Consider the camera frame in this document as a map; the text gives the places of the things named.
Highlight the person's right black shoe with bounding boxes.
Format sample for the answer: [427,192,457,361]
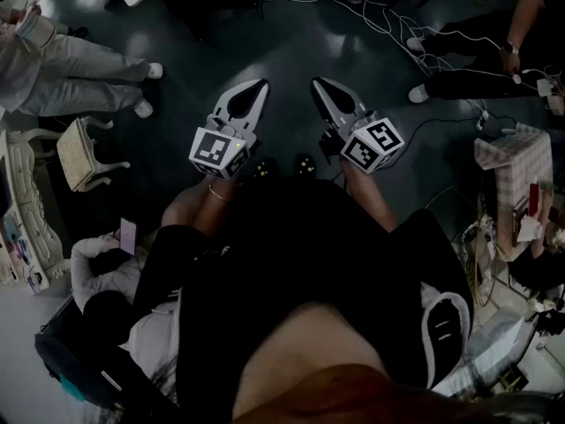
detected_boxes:
[293,152,318,177]

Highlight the pink phone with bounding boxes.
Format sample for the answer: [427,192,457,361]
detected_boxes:
[118,217,139,256]

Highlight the person's black clothing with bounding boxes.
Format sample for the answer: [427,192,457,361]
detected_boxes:
[132,178,476,424]

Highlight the person's left forearm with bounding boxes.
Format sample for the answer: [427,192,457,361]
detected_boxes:
[161,172,242,238]

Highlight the loose white floor cables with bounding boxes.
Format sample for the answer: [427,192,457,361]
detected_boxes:
[253,0,565,132]

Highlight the person's chest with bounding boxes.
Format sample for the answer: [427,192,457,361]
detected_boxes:
[231,300,398,419]

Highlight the black lounge sofa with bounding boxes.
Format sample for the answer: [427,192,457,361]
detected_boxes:
[34,296,177,417]

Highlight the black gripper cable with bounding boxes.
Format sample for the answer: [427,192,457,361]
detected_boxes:
[396,116,517,154]

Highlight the white ornate cushioned stool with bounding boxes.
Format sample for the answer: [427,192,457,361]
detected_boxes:
[56,115,132,193]

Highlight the clear plastic bag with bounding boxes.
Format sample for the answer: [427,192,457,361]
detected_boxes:
[467,307,538,388]

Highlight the person's black shoe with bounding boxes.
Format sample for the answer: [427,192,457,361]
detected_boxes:
[293,152,318,177]
[253,156,279,180]

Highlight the person's left black shoe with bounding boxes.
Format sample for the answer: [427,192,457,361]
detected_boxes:
[253,156,279,180]

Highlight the person's right forearm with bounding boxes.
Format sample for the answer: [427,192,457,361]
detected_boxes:
[342,156,398,233]

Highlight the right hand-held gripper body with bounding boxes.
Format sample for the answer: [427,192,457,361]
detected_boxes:
[320,109,406,175]

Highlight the pink plaid covered box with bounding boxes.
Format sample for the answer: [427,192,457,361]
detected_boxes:
[474,122,555,262]

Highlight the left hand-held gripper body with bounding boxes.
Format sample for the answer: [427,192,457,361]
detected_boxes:
[188,113,260,181]

